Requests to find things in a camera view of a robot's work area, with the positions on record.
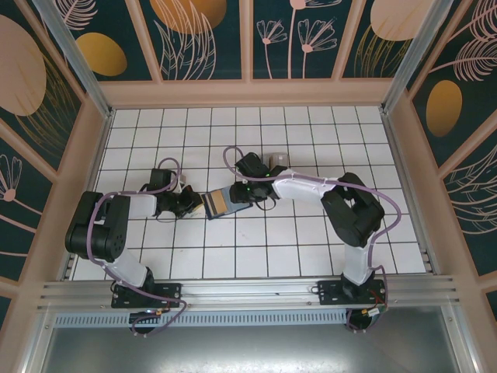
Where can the navy card holder wallet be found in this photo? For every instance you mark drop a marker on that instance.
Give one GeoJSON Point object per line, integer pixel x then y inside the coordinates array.
{"type": "Point", "coordinates": [240, 207]}

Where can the gold striped credit card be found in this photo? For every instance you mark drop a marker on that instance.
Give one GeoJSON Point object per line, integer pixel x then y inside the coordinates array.
{"type": "Point", "coordinates": [217, 202]}

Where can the clear plastic card box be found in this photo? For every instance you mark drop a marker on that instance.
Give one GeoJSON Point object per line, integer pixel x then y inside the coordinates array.
{"type": "Point", "coordinates": [277, 159]}

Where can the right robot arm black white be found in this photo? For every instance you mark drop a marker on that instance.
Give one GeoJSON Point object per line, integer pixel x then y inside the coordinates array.
{"type": "Point", "coordinates": [303, 186]}

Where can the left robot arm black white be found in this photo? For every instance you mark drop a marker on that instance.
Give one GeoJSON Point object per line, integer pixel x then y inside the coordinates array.
{"type": "Point", "coordinates": [97, 233]}

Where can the yellow power connector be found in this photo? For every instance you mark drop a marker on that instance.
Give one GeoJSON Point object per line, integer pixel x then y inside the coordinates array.
{"type": "Point", "coordinates": [158, 311]}
{"type": "Point", "coordinates": [370, 312]}

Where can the grey metal sheet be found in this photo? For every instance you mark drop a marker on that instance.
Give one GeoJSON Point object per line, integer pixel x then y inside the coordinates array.
{"type": "Point", "coordinates": [248, 349]}

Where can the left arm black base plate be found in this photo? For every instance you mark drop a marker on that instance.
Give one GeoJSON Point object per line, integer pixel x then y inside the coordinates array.
{"type": "Point", "coordinates": [167, 293]}

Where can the aluminium frame rail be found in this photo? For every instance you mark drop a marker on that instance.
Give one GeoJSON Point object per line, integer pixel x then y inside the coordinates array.
{"type": "Point", "coordinates": [248, 291]}

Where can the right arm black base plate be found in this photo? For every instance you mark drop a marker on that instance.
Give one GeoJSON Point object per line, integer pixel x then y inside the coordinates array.
{"type": "Point", "coordinates": [330, 291]}

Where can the aluminium corner post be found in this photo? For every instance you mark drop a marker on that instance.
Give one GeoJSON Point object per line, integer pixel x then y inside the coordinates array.
{"type": "Point", "coordinates": [75, 58]}
{"type": "Point", "coordinates": [409, 58]}

